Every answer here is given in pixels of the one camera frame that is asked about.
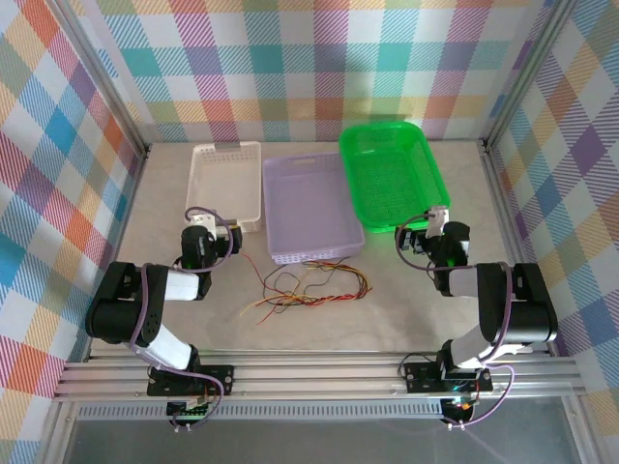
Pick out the white perforated plastic basket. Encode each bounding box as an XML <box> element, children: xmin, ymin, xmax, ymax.
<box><xmin>186</xmin><ymin>140</ymin><xmax>265</xmax><ymax>235</ymax></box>

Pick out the small control circuit board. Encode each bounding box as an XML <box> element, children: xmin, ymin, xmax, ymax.
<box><xmin>442</xmin><ymin>396</ymin><xmax>478</xmax><ymax>418</ymax></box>
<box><xmin>166</xmin><ymin>399</ymin><xmax>214</xmax><ymax>420</ymax></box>

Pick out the aluminium frame post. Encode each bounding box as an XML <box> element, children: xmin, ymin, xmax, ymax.
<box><xmin>45</xmin><ymin>0</ymin><xmax>152</xmax><ymax>160</ymax></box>
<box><xmin>482</xmin><ymin>0</ymin><xmax>579</xmax><ymax>149</ymax></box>

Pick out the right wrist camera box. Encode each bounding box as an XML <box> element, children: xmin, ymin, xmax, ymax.
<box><xmin>425</xmin><ymin>205</ymin><xmax>452</xmax><ymax>241</ymax></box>

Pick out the grey metal panel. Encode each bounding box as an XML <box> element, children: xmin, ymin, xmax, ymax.
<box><xmin>62</xmin><ymin>418</ymin><xmax>584</xmax><ymax>464</ymax></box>

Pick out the thin black cable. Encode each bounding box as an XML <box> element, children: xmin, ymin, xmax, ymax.
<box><xmin>289</xmin><ymin>263</ymin><xmax>359</xmax><ymax>301</ymax></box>
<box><xmin>338</xmin><ymin>265</ymin><xmax>374</xmax><ymax>301</ymax></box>
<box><xmin>262</xmin><ymin>269</ymin><xmax>306</xmax><ymax>300</ymax></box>

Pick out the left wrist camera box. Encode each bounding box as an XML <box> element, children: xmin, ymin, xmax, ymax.
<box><xmin>186</xmin><ymin>214</ymin><xmax>218</xmax><ymax>239</ymax></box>

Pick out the green mesh plastic basket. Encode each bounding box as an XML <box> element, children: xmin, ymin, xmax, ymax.
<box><xmin>338</xmin><ymin>120</ymin><xmax>453</xmax><ymax>235</ymax></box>

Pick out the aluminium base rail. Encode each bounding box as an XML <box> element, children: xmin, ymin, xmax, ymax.
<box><xmin>53</xmin><ymin>351</ymin><xmax>587</xmax><ymax>403</ymax></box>

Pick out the slotted grey cable duct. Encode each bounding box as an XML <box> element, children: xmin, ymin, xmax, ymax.
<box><xmin>75</xmin><ymin>403</ymin><xmax>447</xmax><ymax>421</ymax></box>

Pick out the thin red cable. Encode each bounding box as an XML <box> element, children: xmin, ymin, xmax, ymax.
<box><xmin>241</xmin><ymin>251</ymin><xmax>310</xmax><ymax>306</ymax></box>
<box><xmin>309</xmin><ymin>260</ymin><xmax>374</xmax><ymax>306</ymax></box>
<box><xmin>254</xmin><ymin>288</ymin><xmax>339</xmax><ymax>328</ymax></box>

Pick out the purple perforated plastic basket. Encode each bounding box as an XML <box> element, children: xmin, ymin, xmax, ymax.
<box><xmin>262</xmin><ymin>151</ymin><xmax>367</xmax><ymax>266</ymax></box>

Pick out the aluminium side rail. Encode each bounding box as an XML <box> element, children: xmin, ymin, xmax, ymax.
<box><xmin>478</xmin><ymin>139</ymin><xmax>557</xmax><ymax>359</ymax></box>
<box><xmin>86</xmin><ymin>144</ymin><xmax>152</xmax><ymax>362</ymax></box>

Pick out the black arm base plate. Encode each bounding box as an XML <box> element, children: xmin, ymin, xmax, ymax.
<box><xmin>403</xmin><ymin>360</ymin><xmax>494</xmax><ymax>395</ymax></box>
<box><xmin>147</xmin><ymin>364</ymin><xmax>236</xmax><ymax>398</ymax></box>

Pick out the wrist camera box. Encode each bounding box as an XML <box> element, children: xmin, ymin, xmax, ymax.
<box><xmin>186</xmin><ymin>214</ymin><xmax>218</xmax><ymax>239</ymax></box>
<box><xmin>425</xmin><ymin>205</ymin><xmax>452</xmax><ymax>241</ymax></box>

